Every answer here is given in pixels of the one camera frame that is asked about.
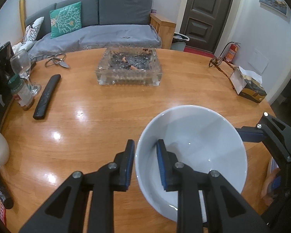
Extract white ceramic bowl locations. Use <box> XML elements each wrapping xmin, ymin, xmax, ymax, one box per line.
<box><xmin>135</xmin><ymin>105</ymin><xmax>248</xmax><ymax>221</ymax></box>

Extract person right hand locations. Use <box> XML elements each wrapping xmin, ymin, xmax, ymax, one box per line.
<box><xmin>260</xmin><ymin>168</ymin><xmax>281</xmax><ymax>204</ymax></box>

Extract tissue box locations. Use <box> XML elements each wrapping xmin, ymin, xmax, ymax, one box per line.
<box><xmin>229</xmin><ymin>66</ymin><xmax>267</xmax><ymax>104</ymax></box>

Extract tortoiseshell eyeglasses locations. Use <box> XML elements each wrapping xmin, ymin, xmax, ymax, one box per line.
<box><xmin>208</xmin><ymin>57</ymin><xmax>236</xmax><ymax>91</ymax></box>

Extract red fire extinguisher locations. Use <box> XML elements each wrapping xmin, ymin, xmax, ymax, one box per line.
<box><xmin>220</xmin><ymin>42</ymin><xmax>241</xmax><ymax>63</ymax></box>

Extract black remote control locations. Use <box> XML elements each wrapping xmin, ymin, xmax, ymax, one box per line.
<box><xmin>33</xmin><ymin>74</ymin><xmax>61</xmax><ymax>120</ymax></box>

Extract grey trash bin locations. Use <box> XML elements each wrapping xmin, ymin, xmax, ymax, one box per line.
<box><xmin>170</xmin><ymin>33</ymin><xmax>190</xmax><ymax>52</ymax></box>

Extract spice jar green lid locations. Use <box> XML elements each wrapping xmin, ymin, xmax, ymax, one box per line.
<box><xmin>8</xmin><ymin>74</ymin><xmax>35</xmax><ymax>110</ymax></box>

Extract glass ashtray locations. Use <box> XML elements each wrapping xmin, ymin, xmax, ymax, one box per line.
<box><xmin>95</xmin><ymin>47</ymin><xmax>162</xmax><ymax>86</ymax></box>

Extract dark brown door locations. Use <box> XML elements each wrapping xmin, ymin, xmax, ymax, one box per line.
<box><xmin>180</xmin><ymin>0</ymin><xmax>233</xmax><ymax>53</ymax></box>

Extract wine glass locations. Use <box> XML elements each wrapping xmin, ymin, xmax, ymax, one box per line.
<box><xmin>10</xmin><ymin>50</ymin><xmax>41</xmax><ymax>96</ymax></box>

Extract grey sofa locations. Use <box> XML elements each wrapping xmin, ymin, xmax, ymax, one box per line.
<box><xmin>12</xmin><ymin>0</ymin><xmax>162</xmax><ymax>61</ymax></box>

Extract teal patterned cushion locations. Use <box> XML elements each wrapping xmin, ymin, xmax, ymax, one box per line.
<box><xmin>50</xmin><ymin>2</ymin><xmax>82</xmax><ymax>38</ymax></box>

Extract white patterned cushion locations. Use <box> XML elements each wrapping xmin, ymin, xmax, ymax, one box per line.
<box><xmin>23</xmin><ymin>17</ymin><xmax>44</xmax><ymax>42</ymax></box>

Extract key ring with keys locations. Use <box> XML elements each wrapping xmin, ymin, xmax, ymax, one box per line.
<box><xmin>44</xmin><ymin>53</ymin><xmax>70</xmax><ymax>69</ymax></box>

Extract framed picture on wall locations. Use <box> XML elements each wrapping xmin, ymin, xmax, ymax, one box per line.
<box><xmin>259</xmin><ymin>0</ymin><xmax>288</xmax><ymax>17</ymax></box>

